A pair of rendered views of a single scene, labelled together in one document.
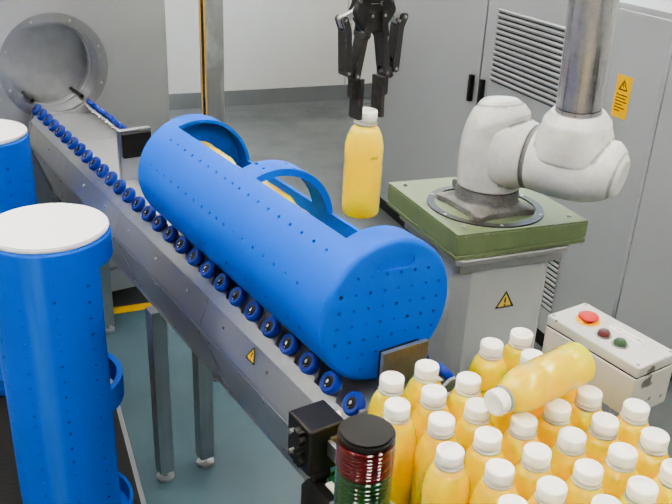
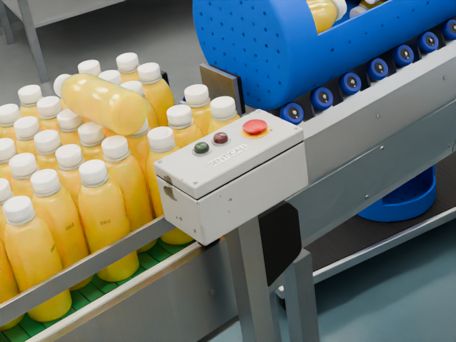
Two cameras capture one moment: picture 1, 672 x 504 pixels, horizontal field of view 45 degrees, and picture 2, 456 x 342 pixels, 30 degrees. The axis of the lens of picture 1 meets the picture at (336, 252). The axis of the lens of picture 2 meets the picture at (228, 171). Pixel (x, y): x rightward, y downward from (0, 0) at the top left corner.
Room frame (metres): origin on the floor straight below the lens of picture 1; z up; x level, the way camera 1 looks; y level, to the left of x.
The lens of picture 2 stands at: (1.21, -1.53, 1.71)
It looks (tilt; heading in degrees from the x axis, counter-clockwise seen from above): 32 degrees down; 90
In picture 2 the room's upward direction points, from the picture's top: 9 degrees counter-clockwise
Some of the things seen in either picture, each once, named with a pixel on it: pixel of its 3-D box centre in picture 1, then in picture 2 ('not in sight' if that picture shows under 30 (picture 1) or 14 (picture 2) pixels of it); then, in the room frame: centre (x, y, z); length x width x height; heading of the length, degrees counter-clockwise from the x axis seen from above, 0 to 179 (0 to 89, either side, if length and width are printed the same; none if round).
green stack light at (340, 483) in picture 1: (362, 483); not in sight; (0.71, -0.04, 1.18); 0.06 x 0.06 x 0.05
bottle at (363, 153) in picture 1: (362, 166); not in sight; (1.36, -0.04, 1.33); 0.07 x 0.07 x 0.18
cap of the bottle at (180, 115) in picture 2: (532, 358); (179, 115); (1.15, -0.34, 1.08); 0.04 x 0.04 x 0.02
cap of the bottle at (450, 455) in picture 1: (450, 454); (30, 93); (0.89, -0.17, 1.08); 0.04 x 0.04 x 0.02
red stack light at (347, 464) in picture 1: (365, 451); not in sight; (0.71, -0.04, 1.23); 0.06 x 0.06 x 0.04
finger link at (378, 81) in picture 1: (378, 95); not in sight; (1.38, -0.06, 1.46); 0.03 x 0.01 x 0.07; 34
